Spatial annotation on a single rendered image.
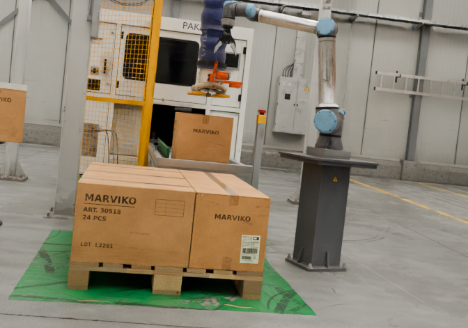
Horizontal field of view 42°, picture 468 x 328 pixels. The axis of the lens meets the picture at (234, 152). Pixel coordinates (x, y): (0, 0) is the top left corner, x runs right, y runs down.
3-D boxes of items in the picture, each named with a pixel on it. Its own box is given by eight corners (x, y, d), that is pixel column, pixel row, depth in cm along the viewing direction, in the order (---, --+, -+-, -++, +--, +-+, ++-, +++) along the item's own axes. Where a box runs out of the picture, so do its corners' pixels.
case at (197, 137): (170, 159, 505) (175, 111, 503) (218, 164, 511) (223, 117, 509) (174, 166, 446) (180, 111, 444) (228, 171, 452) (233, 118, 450)
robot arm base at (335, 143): (329, 147, 429) (331, 134, 428) (348, 151, 413) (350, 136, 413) (308, 146, 418) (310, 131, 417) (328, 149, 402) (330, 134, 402)
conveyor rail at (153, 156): (145, 159, 667) (147, 142, 666) (150, 159, 668) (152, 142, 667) (154, 185, 440) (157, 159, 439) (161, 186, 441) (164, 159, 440)
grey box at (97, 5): (91, 39, 506) (95, 3, 504) (98, 40, 506) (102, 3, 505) (90, 36, 486) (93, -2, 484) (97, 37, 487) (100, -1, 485)
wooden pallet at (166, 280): (84, 239, 425) (86, 219, 424) (225, 248, 442) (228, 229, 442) (67, 289, 307) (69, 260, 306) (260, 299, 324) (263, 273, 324)
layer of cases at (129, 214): (86, 219, 424) (92, 161, 422) (227, 229, 441) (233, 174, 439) (69, 260, 307) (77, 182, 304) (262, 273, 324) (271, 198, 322)
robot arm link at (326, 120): (340, 133, 403) (340, 19, 402) (336, 133, 387) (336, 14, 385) (317, 133, 408) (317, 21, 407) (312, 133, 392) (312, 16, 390)
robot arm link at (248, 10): (258, 5, 419) (240, 5, 423) (252, 2, 408) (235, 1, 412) (256, 19, 419) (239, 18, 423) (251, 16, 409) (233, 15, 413)
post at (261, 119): (244, 232, 515) (256, 114, 509) (251, 233, 516) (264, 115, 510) (245, 234, 508) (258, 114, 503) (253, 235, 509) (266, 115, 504)
